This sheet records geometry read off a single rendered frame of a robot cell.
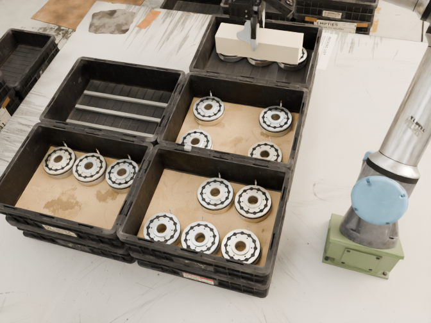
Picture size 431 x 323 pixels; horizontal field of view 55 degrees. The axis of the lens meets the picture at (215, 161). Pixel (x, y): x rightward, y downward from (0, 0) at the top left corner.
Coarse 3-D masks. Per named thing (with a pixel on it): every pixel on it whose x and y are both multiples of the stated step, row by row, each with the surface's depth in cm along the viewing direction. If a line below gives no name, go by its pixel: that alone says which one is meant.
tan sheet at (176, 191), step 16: (176, 176) 126; (192, 176) 125; (160, 192) 123; (176, 192) 123; (192, 192) 122; (272, 192) 120; (160, 208) 120; (176, 208) 120; (192, 208) 119; (272, 208) 117; (144, 224) 118; (224, 224) 116; (240, 224) 115; (256, 224) 115; (272, 224) 115
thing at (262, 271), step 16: (160, 144) 121; (224, 160) 116; (240, 160) 115; (144, 176) 115; (288, 176) 111; (128, 208) 110; (128, 240) 105; (272, 240) 103; (192, 256) 102; (208, 256) 101; (272, 256) 99; (256, 272) 98
